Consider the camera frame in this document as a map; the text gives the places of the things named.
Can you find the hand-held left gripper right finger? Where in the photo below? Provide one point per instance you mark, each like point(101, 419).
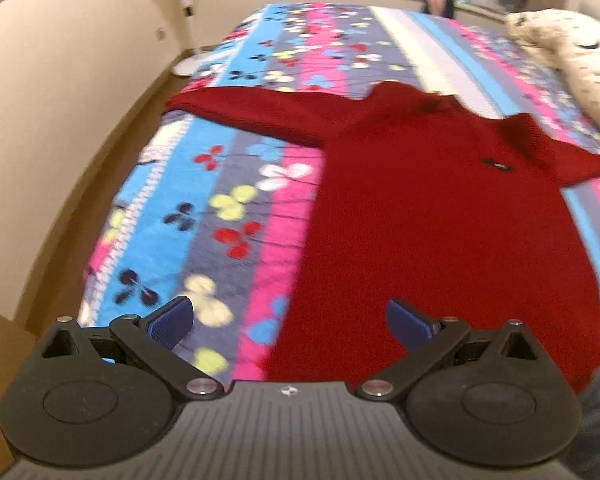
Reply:
point(409, 325)

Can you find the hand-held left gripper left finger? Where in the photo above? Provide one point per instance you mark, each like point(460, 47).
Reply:
point(169, 324)

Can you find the red knit sweater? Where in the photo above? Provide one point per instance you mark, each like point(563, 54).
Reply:
point(430, 220)

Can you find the floral striped printed blanket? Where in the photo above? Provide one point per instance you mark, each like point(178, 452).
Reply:
point(240, 195)

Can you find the person's grey clothing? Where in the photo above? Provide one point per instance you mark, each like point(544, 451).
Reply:
point(597, 425)

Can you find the white standing fan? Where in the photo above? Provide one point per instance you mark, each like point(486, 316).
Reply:
point(177, 10)

